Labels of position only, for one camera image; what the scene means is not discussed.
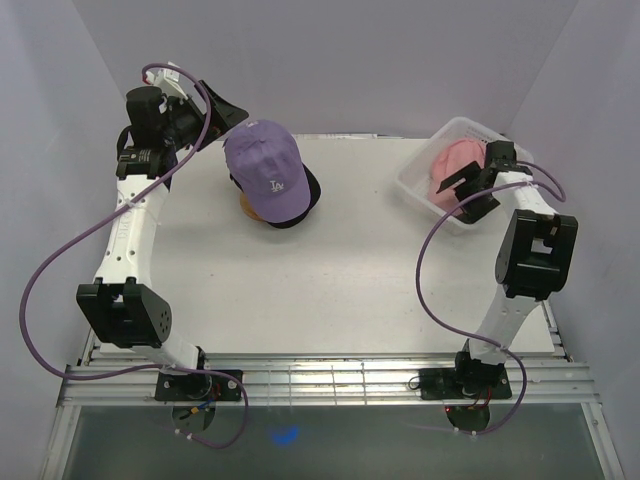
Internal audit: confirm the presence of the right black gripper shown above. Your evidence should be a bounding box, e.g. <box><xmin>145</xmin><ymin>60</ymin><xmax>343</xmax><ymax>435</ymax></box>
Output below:
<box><xmin>439</xmin><ymin>161</ymin><xmax>501</xmax><ymax>225</ymax></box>

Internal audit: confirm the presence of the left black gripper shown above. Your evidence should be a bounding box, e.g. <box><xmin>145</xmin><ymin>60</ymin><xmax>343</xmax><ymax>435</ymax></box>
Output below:
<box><xmin>162</xmin><ymin>81</ymin><xmax>249</xmax><ymax>152</ymax></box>

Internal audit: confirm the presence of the pink cap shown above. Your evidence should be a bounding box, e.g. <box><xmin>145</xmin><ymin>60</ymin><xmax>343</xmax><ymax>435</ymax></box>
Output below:
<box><xmin>427</xmin><ymin>138</ymin><xmax>486</xmax><ymax>211</ymax></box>

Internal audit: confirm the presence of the purple cap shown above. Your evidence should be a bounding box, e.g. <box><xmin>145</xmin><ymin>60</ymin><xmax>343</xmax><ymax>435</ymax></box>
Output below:
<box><xmin>223</xmin><ymin>120</ymin><xmax>310</xmax><ymax>223</ymax></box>

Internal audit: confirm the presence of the black cap gold logo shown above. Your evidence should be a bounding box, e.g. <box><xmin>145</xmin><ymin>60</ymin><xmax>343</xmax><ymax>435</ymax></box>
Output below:
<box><xmin>229</xmin><ymin>165</ymin><xmax>322</xmax><ymax>230</ymax></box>

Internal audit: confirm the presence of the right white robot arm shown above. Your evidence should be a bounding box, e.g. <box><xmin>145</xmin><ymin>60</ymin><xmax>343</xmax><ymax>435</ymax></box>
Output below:
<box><xmin>439</xmin><ymin>141</ymin><xmax>578</xmax><ymax>397</ymax></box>

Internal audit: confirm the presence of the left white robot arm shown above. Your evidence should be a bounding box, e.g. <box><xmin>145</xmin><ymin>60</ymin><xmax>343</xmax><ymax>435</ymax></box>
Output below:
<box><xmin>76</xmin><ymin>80</ymin><xmax>248</xmax><ymax>400</ymax></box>

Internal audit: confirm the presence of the white plastic basket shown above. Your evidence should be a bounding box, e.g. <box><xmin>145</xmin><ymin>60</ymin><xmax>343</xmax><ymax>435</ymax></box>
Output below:
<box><xmin>394</xmin><ymin>117</ymin><xmax>535</xmax><ymax>235</ymax></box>

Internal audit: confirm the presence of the wooden hat stand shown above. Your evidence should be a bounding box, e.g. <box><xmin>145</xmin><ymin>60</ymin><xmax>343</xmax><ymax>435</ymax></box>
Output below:
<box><xmin>239</xmin><ymin>193</ymin><xmax>264</xmax><ymax>222</ymax></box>

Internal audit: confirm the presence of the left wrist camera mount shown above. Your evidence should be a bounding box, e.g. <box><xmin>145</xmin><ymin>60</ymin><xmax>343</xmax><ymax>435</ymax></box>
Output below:
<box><xmin>142</xmin><ymin>62</ymin><xmax>188</xmax><ymax>100</ymax></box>

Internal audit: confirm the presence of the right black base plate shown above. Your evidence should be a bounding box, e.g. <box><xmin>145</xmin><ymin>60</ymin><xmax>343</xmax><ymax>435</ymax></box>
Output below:
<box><xmin>418</xmin><ymin>367</ymin><xmax>513</xmax><ymax>400</ymax></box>

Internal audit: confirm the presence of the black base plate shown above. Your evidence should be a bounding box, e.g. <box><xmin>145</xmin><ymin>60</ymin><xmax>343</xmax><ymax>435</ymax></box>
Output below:
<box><xmin>154</xmin><ymin>370</ymin><xmax>243</xmax><ymax>402</ymax></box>
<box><xmin>418</xmin><ymin>367</ymin><xmax>513</xmax><ymax>400</ymax></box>

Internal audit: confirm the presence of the aluminium rail frame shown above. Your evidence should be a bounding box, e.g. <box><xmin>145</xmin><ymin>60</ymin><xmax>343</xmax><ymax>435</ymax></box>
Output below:
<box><xmin>40</xmin><ymin>356</ymin><xmax>624</xmax><ymax>479</ymax></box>

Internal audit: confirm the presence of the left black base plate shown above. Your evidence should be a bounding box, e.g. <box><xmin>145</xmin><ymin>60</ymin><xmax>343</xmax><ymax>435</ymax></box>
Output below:
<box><xmin>154</xmin><ymin>370</ymin><xmax>243</xmax><ymax>402</ymax></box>

